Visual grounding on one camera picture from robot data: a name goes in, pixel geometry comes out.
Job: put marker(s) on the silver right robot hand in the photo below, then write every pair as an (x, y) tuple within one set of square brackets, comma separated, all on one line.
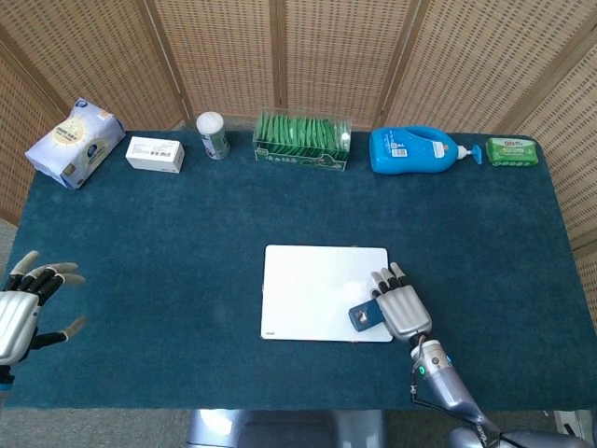
[(403, 312)]

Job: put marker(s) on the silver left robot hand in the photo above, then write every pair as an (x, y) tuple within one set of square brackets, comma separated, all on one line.
[(14, 322)]

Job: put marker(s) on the blue whiteboard eraser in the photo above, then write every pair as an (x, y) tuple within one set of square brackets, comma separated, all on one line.
[(366, 317)]

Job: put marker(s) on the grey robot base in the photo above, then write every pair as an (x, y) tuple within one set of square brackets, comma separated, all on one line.
[(280, 431)]

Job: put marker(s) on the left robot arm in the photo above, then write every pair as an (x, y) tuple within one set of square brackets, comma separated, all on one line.
[(4, 382)]

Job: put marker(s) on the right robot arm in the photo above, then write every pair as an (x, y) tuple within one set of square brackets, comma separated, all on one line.
[(448, 387)]

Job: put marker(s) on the white whiteboard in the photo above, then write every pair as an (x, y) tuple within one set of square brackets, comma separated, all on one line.
[(308, 294)]

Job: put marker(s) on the blue detergent pump bottle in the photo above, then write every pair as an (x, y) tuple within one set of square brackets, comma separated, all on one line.
[(406, 151)]

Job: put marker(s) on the tissue paper pack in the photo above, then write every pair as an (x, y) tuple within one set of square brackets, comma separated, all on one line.
[(70, 140)]

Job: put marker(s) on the green wet wipes pack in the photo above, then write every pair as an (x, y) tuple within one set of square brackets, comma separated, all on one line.
[(511, 151)]

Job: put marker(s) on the teal table mat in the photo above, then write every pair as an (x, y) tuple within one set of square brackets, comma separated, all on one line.
[(186, 233)]

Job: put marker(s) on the green tea bag box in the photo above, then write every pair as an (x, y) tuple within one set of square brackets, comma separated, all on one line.
[(301, 140)]

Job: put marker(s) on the white cardboard box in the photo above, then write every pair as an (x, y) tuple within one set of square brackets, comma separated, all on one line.
[(154, 154)]

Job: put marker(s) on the green can with white lid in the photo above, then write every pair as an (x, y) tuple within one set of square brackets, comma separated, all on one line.
[(212, 133)]

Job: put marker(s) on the bamboo folding screen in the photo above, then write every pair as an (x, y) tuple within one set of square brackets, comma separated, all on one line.
[(326, 46)]

